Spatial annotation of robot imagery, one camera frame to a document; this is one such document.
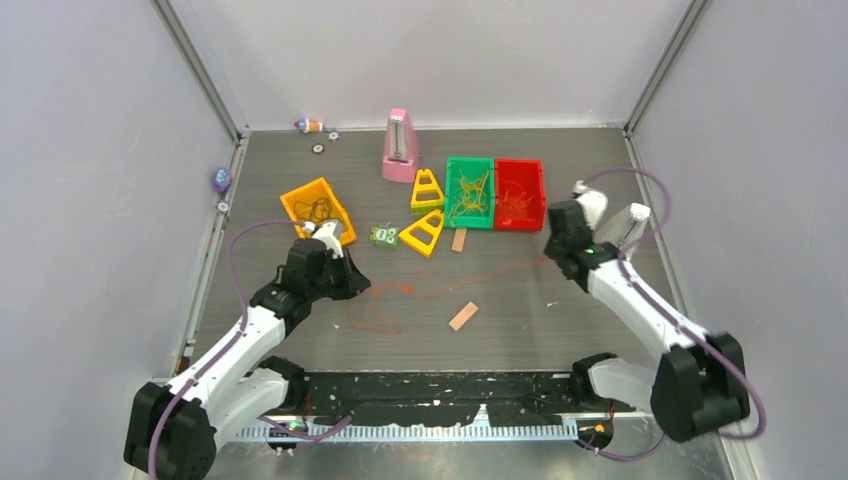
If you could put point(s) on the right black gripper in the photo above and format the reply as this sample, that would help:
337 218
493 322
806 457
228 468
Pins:
548 249

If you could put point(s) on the flat wooden block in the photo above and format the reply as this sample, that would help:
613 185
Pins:
463 316

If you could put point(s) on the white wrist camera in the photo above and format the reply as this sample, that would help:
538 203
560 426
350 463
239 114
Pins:
593 202
324 233

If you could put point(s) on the small toy figurine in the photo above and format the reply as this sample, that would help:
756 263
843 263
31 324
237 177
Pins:
308 125

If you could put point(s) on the small wooden block upright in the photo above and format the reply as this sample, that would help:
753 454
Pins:
458 241

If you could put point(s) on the purple toy ball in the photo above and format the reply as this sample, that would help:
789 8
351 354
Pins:
222 180

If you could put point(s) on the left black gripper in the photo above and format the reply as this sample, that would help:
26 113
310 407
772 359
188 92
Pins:
352 279

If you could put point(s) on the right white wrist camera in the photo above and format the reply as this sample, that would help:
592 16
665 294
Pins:
593 202

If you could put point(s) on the yellow triangle block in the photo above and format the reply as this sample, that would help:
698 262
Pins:
422 236
427 194

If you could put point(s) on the pink metronome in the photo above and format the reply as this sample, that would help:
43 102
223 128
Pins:
401 153

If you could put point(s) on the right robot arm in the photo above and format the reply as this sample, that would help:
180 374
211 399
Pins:
698 383

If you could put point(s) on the white metronome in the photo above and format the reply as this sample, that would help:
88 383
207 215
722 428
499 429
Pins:
625 227

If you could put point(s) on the green plastic bin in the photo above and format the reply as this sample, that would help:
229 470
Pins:
469 193

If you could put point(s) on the orange plastic bin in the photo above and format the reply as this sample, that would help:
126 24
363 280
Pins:
317 201

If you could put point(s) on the yellow triangle block lower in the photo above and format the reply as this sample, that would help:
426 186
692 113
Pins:
422 236

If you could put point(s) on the red plastic bin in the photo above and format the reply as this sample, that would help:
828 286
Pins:
520 194

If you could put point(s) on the green owl toy block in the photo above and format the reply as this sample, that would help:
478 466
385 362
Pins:
384 236

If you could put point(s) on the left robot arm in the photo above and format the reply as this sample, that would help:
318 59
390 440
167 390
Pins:
176 428

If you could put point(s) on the yellow triangle block upper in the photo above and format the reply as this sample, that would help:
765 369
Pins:
427 194

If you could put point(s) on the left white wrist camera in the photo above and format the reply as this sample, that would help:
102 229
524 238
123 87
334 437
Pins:
324 233

